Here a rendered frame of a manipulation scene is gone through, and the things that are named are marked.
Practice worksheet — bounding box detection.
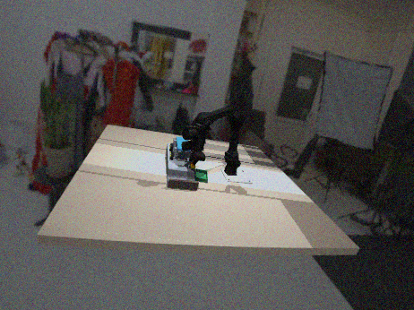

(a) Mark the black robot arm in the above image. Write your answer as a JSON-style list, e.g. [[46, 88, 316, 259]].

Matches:
[[181, 106, 245, 176]]

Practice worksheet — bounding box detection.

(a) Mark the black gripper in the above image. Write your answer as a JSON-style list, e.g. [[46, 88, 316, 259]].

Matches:
[[192, 139, 206, 165]]

